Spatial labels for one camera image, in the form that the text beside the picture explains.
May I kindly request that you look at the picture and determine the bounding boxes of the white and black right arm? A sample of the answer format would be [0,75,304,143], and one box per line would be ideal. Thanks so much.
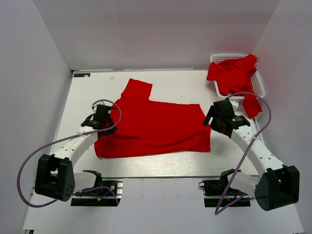
[199,99,300,211]

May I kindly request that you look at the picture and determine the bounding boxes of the white plastic basket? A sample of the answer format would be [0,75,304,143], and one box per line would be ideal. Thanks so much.
[210,53,265,98]

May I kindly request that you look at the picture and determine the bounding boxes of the red t shirt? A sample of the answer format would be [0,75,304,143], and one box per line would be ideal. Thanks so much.
[94,79,211,158]

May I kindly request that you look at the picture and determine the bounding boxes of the red t shirts in basket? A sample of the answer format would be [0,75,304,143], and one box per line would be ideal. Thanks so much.
[207,55,262,118]

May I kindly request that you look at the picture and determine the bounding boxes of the blue label sticker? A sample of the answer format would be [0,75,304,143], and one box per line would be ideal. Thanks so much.
[73,73,91,78]

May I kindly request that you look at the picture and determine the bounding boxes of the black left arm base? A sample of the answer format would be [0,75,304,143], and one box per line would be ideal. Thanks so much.
[71,178,123,207]

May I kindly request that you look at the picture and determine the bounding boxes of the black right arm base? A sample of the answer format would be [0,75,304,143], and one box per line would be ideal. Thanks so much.
[198,169,243,208]

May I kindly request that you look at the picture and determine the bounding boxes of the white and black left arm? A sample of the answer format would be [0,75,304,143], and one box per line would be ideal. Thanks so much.
[35,104,117,201]

